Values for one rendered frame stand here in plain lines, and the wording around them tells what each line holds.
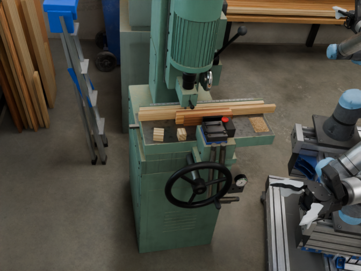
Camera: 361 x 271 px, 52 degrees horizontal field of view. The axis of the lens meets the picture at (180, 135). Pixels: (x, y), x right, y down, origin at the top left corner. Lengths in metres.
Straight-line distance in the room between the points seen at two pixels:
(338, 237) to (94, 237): 1.38
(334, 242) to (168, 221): 0.84
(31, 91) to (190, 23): 1.71
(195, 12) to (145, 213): 1.06
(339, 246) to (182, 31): 1.11
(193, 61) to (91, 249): 1.34
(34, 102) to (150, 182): 1.41
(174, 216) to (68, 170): 0.98
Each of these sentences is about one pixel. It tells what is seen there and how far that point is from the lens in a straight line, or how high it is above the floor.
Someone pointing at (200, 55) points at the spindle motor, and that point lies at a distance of 1.43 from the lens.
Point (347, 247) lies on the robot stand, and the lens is 1.79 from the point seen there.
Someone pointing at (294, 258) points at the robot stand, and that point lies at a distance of 2.20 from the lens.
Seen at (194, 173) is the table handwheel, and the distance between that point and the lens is 1.57.
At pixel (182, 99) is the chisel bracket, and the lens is 1.58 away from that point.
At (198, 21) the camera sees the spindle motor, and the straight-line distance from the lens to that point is 1.36.
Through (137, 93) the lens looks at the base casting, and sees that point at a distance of 2.01.
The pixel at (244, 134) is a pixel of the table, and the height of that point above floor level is 0.90.
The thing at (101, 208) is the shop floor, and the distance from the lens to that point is 2.47.
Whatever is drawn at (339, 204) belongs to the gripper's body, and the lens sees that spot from 1.15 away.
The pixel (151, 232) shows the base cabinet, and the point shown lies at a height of 0.22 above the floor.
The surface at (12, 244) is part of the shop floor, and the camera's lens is 2.44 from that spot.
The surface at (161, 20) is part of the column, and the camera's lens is 1.63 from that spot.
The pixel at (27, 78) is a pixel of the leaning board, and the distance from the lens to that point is 2.79.
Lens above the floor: 2.00
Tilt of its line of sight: 43 degrees down
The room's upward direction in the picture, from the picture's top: 7 degrees clockwise
